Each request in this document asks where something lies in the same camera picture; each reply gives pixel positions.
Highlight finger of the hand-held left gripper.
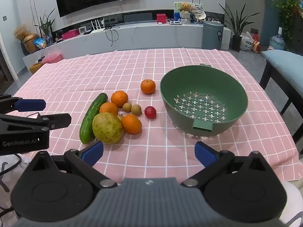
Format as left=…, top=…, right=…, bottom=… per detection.
left=0, top=94, right=47, bottom=113
left=0, top=113, right=72, bottom=131

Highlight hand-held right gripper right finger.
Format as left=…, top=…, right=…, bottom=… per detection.
left=181, top=141, right=277, bottom=189

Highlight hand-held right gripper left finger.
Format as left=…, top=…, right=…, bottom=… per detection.
left=22, top=141, right=118, bottom=189

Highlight green cucumber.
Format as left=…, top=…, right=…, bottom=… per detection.
left=80, top=93, right=108, bottom=144

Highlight orange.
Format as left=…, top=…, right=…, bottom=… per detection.
left=99, top=102, right=118, bottom=117
left=122, top=114, right=142, bottom=135
left=140, top=79, right=156, bottom=95
left=111, top=90, right=129, bottom=108

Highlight green colander bowl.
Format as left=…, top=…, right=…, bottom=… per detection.
left=160, top=63, right=248, bottom=138

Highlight large yellow-green pomelo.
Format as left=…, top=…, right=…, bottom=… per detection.
left=92, top=113, right=124, bottom=144

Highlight orange box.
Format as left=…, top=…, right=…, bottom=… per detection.
left=29, top=61, right=44, bottom=74

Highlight white patterned cloth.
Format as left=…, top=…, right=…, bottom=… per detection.
left=0, top=155, right=32, bottom=220

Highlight pink basket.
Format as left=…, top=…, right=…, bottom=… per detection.
left=42, top=52, right=62, bottom=64

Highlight golden vase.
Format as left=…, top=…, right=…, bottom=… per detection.
left=23, top=33, right=40, bottom=53

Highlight blue snack bag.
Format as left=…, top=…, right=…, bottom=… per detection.
left=34, top=37, right=48, bottom=49

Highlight red small apple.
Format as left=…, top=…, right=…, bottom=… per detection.
left=144, top=106, right=157, bottom=120

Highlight dried flowers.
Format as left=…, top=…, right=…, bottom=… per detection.
left=13, top=25, right=29, bottom=40

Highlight slim-leaved potted plant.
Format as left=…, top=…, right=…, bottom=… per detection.
left=34, top=8, right=56, bottom=42

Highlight pink box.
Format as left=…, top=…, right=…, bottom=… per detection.
left=62, top=29, right=79, bottom=40

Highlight white router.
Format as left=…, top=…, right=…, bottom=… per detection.
left=91, top=18, right=106, bottom=34

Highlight pink checked tablecloth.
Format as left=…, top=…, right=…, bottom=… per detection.
left=11, top=47, right=301, bottom=182

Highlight grey trash can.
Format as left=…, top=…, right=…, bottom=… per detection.
left=202, top=21, right=224, bottom=51

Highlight red and white bag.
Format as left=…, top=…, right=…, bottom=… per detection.
left=251, top=40, right=262, bottom=54

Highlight white plastic bag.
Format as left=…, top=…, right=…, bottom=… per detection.
left=240, top=32, right=254, bottom=51

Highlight bench with blue cushion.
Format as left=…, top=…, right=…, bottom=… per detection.
left=259, top=50, right=303, bottom=145

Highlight grey television cabinet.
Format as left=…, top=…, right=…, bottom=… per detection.
left=22, top=9, right=232, bottom=65

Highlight potted plant in black pot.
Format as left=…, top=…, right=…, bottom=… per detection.
left=219, top=2, right=249, bottom=52

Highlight blue water bottle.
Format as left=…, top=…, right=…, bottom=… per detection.
left=269, top=27, right=285, bottom=51

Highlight brown teddy bear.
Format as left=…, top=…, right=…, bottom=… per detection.
left=179, top=2, right=192, bottom=14

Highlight climbing green plant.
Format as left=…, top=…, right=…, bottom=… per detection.
left=272, top=0, right=301, bottom=51

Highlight black cables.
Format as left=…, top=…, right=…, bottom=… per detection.
left=105, top=26, right=120, bottom=47

